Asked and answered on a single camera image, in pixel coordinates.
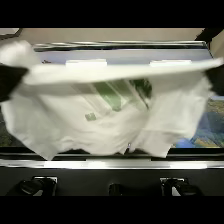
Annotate silver frame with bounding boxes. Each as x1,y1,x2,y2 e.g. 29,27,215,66
0,157,224,197

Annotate white T-shirt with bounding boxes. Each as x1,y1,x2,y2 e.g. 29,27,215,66
0,40,224,161

